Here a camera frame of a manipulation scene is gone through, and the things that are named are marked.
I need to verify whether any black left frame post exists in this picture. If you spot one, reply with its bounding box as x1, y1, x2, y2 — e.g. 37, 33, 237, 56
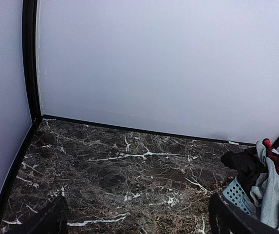
22, 0, 42, 124

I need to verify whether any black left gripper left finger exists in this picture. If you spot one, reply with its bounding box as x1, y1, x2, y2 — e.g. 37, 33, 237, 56
27, 195, 69, 234

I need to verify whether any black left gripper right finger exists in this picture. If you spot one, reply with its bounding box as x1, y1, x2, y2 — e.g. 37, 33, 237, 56
208, 193, 279, 234

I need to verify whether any grey long sleeve shirt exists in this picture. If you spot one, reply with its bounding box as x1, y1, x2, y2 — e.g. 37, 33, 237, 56
250, 141, 279, 231

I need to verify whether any light blue plastic basket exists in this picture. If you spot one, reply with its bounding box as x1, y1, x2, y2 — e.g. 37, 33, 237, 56
222, 177, 256, 215

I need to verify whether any black long sleeve shirt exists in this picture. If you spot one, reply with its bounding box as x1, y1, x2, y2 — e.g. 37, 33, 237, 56
221, 147, 268, 195

